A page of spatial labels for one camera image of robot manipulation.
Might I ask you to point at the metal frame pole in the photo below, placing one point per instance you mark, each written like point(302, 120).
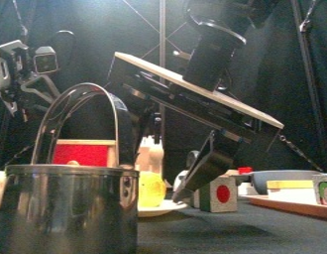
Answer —
point(163, 33)

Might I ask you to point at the white cube with red dot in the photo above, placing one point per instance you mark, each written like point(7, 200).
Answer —
point(220, 194)

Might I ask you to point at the small beige plate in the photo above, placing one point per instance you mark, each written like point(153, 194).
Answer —
point(163, 208)

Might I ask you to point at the red wooden toy toaster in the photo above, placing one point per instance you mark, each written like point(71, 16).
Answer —
point(83, 154)

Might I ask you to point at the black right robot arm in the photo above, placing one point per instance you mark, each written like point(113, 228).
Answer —
point(214, 53)

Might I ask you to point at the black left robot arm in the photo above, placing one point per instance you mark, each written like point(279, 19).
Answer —
point(61, 43)

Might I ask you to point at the wooden cutting board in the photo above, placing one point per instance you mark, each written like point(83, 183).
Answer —
point(294, 206)

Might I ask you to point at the white toy block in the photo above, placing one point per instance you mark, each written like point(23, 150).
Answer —
point(291, 195)

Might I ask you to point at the blue toy pot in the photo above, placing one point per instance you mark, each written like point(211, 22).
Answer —
point(284, 182)

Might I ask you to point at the yellow toy block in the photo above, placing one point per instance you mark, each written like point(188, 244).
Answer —
point(290, 184)

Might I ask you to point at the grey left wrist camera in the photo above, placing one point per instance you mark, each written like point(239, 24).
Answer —
point(45, 61)

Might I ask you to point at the slanted metal frame strut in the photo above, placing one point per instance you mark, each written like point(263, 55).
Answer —
point(308, 66)

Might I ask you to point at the round sliced toy food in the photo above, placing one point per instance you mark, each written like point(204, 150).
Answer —
point(324, 190)

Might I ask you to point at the wooden toy shaker bottle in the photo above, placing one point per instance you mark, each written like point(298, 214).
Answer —
point(144, 155)
point(156, 158)

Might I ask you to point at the red white toy carton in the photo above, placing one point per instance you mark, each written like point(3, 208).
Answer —
point(244, 170)

